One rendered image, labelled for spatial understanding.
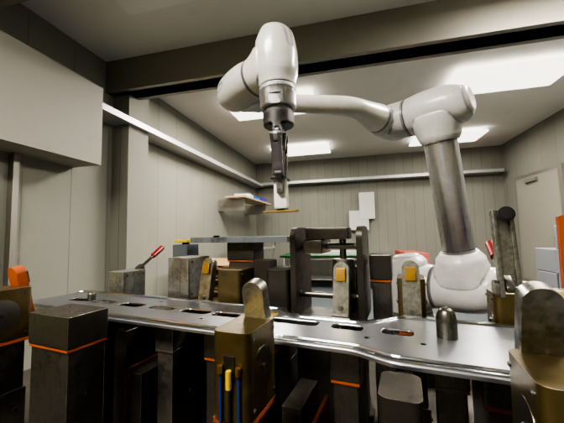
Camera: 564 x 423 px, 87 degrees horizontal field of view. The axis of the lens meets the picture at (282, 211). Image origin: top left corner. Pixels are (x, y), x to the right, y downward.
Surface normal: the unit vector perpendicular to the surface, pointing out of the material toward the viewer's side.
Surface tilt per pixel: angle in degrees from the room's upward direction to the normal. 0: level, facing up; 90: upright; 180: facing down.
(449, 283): 97
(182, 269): 90
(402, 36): 90
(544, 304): 102
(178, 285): 90
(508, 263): 81
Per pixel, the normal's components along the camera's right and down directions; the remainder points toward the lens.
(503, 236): -0.38, -0.21
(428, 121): -0.69, 0.26
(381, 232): -0.24, -0.07
